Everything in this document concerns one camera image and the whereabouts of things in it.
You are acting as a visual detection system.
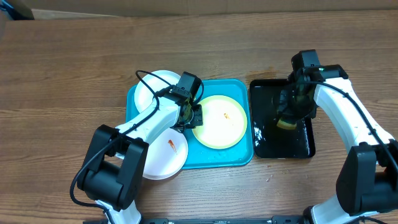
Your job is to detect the green yellow sponge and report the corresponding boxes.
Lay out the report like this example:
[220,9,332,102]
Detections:
[276,117,297,130]

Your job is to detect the white plate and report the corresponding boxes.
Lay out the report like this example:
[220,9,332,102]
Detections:
[134,70,180,113]
[114,126,189,181]

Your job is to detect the black water tray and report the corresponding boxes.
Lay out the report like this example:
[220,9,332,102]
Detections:
[249,79,316,159]

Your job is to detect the dark object top left corner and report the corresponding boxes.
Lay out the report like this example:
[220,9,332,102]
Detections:
[1,0,34,21]

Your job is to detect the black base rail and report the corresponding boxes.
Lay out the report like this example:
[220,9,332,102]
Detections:
[139,215,312,224]

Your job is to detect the light green plate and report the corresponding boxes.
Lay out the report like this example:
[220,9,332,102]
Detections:
[193,95,248,149]

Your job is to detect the teal plastic tray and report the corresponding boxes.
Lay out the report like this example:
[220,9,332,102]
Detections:
[124,78,254,170]

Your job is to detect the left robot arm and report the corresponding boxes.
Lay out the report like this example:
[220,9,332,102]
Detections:
[70,85,199,223]

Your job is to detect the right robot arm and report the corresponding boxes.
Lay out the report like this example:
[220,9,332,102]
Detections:
[277,65,397,223]

